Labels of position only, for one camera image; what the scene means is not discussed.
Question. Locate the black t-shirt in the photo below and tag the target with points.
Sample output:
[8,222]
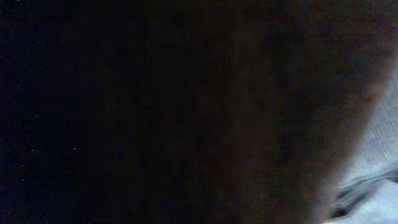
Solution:
[220,111]

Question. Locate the light blue folded t-shirt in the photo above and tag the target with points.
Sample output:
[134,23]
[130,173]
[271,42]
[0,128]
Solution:
[368,191]

